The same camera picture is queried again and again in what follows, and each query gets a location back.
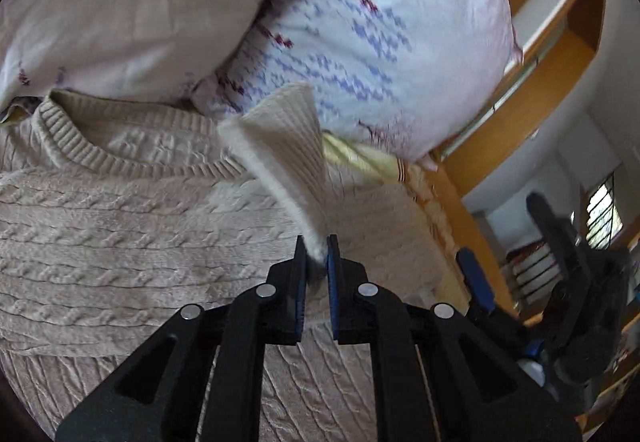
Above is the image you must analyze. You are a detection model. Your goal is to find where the beige cable-knit sweater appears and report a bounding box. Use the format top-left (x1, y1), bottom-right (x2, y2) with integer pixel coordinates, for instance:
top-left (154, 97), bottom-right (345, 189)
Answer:
top-left (0, 81), bottom-right (446, 442)

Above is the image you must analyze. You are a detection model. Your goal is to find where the barred window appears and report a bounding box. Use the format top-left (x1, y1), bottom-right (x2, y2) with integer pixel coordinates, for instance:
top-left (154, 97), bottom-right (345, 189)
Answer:
top-left (585, 173), bottom-right (623, 249)

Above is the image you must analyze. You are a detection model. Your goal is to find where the yellow patterned bed sheet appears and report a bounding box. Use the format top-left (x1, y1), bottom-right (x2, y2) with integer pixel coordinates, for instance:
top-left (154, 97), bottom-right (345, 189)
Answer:
top-left (322, 133), bottom-right (470, 312)

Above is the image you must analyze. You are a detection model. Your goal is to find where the white lavender print pillow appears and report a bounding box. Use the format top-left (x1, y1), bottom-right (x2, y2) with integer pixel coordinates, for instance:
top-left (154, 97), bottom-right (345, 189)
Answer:
top-left (193, 0), bottom-right (520, 168)

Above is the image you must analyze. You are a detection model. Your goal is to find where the wooden cabinet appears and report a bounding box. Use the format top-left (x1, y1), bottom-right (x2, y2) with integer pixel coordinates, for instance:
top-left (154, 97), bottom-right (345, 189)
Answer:
top-left (424, 0), bottom-right (606, 312)

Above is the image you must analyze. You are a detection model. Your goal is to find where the pink floral pillow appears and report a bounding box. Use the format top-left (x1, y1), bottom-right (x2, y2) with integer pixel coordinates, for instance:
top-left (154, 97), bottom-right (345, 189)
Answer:
top-left (1, 0), bottom-right (264, 106)

